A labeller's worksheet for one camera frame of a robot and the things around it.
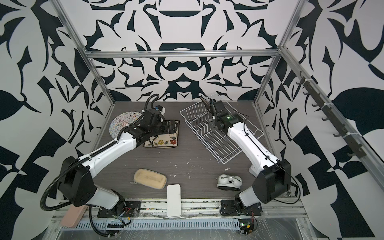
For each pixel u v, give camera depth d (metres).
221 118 0.56
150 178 0.80
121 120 1.08
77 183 0.42
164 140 0.94
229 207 0.74
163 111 0.77
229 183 0.72
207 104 1.08
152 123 0.64
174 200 0.73
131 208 0.73
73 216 0.70
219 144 0.94
